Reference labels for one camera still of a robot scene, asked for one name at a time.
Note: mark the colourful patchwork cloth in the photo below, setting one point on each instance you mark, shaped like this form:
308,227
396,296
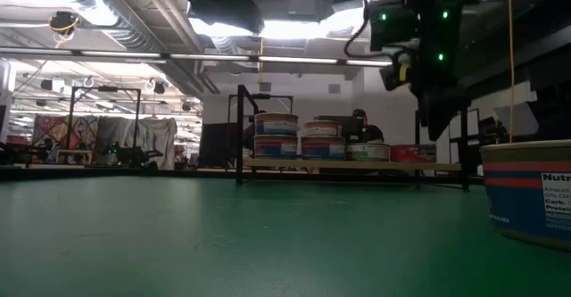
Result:
58,129

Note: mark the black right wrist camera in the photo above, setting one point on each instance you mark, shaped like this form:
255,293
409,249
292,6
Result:
394,76

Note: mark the pale green label tuna can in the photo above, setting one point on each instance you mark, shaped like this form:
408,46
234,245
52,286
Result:
368,153

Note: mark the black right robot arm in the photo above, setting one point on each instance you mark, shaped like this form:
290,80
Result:
392,29

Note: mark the silver ceiling duct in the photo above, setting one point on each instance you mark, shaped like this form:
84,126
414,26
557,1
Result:
143,38

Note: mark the grey ceiling box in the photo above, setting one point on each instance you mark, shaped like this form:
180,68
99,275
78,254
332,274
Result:
304,5

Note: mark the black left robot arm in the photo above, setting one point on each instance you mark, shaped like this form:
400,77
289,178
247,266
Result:
214,2

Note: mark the black background panel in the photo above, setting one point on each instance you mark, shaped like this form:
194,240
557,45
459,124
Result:
218,145

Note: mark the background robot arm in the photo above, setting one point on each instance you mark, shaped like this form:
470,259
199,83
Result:
134,156

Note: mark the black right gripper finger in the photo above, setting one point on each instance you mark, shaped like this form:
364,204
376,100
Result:
441,109

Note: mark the grey wall vent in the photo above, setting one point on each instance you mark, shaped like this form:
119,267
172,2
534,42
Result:
265,87
334,88

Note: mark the person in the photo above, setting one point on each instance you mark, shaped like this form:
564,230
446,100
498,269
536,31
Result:
372,134

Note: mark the green table mat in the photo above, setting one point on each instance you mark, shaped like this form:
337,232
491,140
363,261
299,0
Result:
223,243

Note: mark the white draped cloth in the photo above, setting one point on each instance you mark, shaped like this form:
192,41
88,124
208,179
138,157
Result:
151,136

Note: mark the black background frame stand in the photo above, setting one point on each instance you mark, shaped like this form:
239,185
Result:
138,123

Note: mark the long ceiling light bar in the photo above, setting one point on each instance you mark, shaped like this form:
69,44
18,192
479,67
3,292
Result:
209,57

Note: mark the black yellow ceiling device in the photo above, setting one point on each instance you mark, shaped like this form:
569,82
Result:
63,21

